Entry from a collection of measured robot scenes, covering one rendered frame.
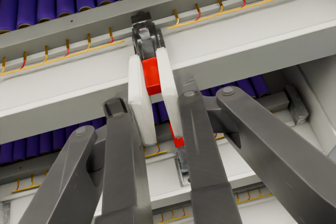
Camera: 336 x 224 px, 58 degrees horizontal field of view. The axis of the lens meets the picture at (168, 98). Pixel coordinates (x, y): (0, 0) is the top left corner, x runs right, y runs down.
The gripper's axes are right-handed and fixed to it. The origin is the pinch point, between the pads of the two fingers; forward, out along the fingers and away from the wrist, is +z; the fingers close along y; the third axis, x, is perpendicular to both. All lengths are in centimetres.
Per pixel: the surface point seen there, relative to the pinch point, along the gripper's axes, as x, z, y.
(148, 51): 0.7, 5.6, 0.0
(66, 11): 4.1, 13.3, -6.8
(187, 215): -36.8, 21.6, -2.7
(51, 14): 4.2, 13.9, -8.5
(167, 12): 2.0, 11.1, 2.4
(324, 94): -12.5, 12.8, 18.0
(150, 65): 0.5, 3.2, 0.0
